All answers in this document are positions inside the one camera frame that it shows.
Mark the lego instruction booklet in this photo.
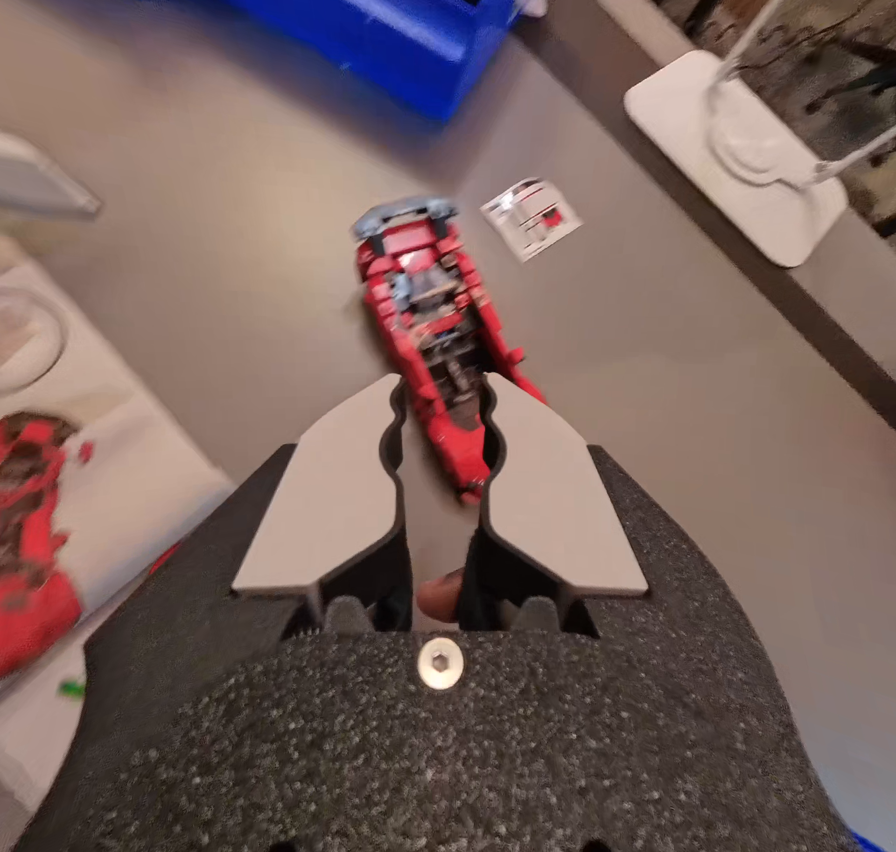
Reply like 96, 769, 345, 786
0, 236, 237, 720

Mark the white lamp cable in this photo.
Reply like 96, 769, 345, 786
812, 126, 896, 182

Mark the white lamp base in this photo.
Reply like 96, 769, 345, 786
622, 0, 850, 269

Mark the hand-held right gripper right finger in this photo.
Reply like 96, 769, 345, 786
457, 372, 650, 630

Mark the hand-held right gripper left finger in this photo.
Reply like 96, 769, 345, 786
230, 373, 414, 632

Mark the blue plastic bin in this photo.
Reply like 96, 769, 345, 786
76, 0, 555, 122

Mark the person's right hand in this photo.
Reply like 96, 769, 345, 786
416, 567, 468, 623

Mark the small printed paper sheet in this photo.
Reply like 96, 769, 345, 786
479, 177, 585, 265

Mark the red lego car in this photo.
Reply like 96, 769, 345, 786
349, 194, 548, 507

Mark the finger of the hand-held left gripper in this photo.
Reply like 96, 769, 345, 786
0, 133, 104, 223

